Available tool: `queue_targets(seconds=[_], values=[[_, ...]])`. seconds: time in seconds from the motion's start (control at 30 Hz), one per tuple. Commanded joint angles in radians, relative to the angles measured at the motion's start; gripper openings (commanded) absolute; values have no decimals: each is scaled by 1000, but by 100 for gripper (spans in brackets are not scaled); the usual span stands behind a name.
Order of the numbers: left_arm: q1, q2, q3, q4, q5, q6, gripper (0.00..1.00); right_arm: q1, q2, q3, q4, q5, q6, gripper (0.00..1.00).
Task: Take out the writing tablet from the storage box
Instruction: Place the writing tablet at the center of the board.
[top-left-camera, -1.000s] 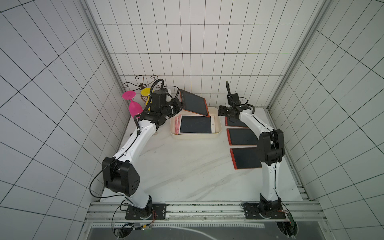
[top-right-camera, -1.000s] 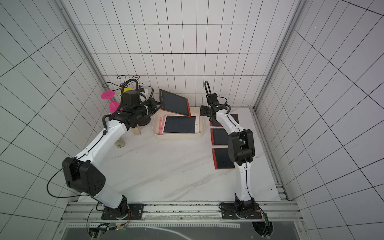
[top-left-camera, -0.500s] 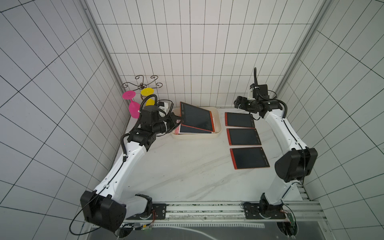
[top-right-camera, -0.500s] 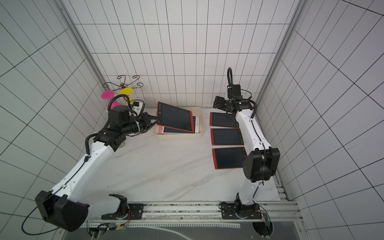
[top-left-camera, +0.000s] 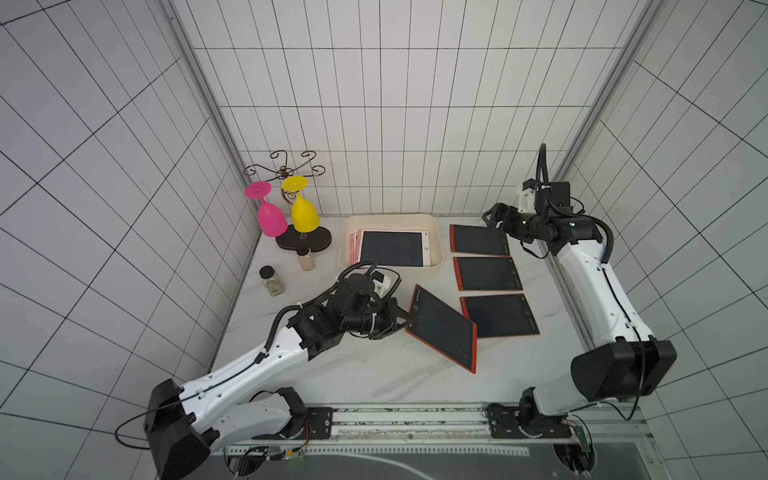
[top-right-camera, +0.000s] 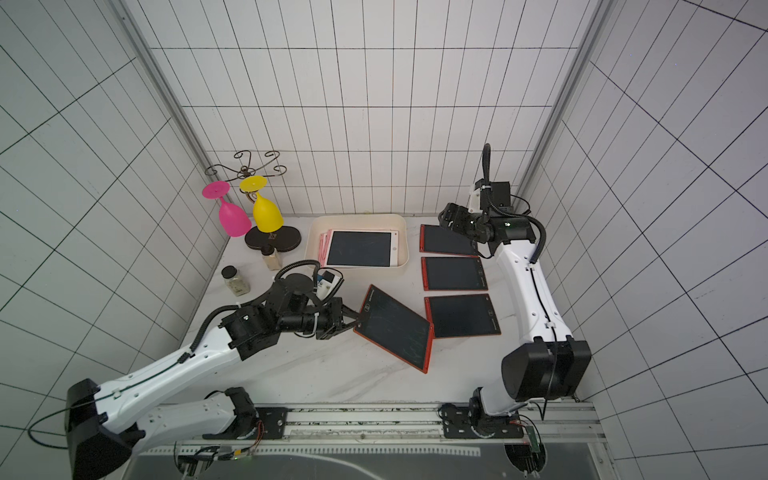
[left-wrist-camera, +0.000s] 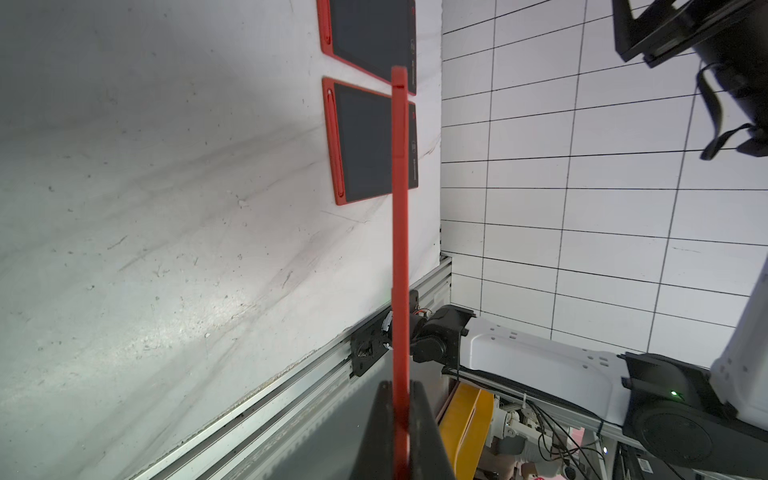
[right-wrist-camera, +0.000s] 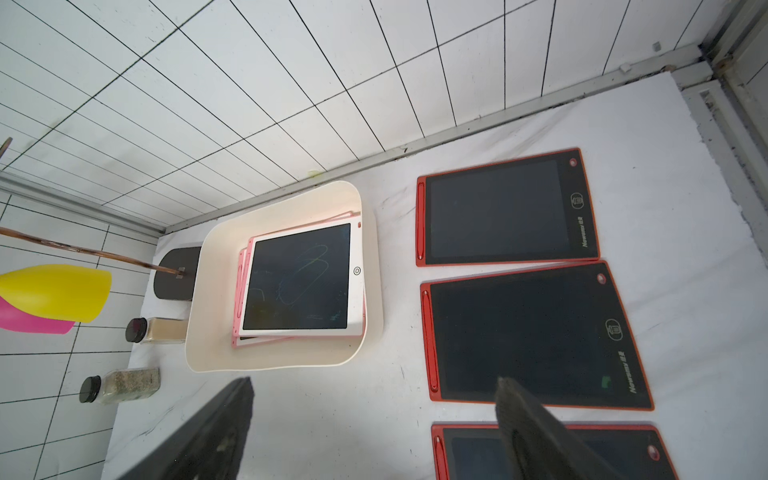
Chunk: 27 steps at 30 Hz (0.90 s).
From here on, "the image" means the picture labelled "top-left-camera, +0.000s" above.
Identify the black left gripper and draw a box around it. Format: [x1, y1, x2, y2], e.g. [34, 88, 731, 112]
[343, 296, 414, 339]

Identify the glass jar with grey contents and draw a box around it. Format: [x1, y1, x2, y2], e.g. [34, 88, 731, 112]
[259, 265, 286, 297]

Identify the cream plastic storage box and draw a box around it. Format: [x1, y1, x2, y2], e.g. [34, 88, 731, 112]
[339, 214, 444, 268]

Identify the pink plastic goblet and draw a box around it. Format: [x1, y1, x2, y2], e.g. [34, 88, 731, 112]
[244, 181, 288, 238]

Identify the red writing tablet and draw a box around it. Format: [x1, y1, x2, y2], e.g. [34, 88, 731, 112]
[460, 294, 540, 339]
[450, 224, 510, 257]
[453, 257, 523, 291]
[406, 285, 477, 374]

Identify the pink bottom writing tablet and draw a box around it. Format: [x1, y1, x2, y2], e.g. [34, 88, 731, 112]
[350, 230, 362, 264]

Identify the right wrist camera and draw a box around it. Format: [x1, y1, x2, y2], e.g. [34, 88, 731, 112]
[518, 143, 574, 217]

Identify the white pink writing tablet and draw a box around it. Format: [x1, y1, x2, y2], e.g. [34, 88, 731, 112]
[357, 230, 432, 268]

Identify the metal cup holder stand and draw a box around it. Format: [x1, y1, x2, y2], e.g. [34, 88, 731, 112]
[243, 150, 332, 253]

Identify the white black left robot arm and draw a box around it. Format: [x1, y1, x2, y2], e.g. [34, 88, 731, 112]
[143, 262, 408, 479]

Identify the glass jar with beige contents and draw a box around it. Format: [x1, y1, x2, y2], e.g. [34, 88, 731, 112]
[296, 245, 315, 271]

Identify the yellow plastic goblet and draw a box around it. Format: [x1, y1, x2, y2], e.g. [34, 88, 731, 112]
[281, 175, 320, 234]

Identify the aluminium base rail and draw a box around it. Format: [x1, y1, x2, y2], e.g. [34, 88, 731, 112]
[212, 401, 651, 452]

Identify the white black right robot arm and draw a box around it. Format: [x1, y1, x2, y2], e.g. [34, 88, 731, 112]
[482, 203, 677, 437]

